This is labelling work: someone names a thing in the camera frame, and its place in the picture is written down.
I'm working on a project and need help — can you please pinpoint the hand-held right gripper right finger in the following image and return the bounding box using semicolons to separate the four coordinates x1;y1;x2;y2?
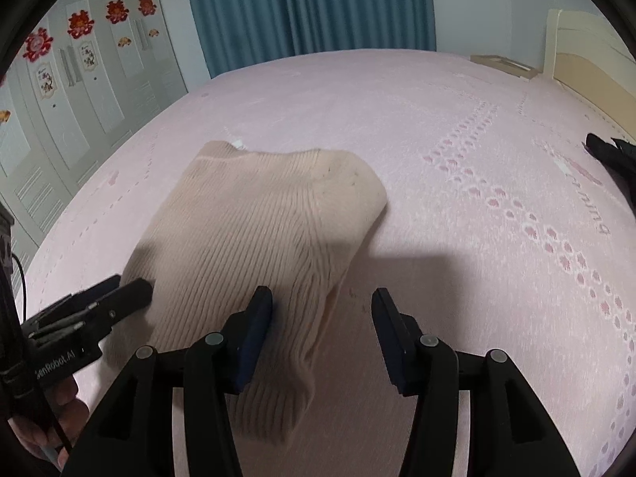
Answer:
370;287;583;477

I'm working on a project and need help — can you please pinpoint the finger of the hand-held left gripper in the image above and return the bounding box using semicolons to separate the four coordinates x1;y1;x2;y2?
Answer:
30;278;155;341
25;274;122;326

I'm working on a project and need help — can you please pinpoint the person's left hand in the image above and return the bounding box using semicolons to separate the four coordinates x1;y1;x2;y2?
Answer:
7;375;93;473

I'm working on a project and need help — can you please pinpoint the teal curtain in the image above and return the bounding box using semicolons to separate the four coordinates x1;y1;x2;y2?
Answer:
181;0;438;80

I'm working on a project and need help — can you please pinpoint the white wardrobe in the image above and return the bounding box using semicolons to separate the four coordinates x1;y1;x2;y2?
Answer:
0;0;212;259

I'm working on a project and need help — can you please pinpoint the black cable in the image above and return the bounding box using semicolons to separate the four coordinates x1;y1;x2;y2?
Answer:
10;253;28;321

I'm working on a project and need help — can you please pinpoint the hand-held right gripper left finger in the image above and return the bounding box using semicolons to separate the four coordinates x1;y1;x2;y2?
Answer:
64;285;275;477

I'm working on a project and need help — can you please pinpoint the cream wooden headboard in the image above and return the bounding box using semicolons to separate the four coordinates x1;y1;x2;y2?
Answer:
543;8;636;142

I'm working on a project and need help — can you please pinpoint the beige knit sweater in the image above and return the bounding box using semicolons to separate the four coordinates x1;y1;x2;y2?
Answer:
119;140;389;444

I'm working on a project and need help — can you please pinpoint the black puffer jacket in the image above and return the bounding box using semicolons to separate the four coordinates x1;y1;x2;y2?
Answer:
581;132;636;192

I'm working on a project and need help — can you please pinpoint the pink bed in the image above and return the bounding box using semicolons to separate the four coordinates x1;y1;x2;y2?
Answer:
22;48;636;477

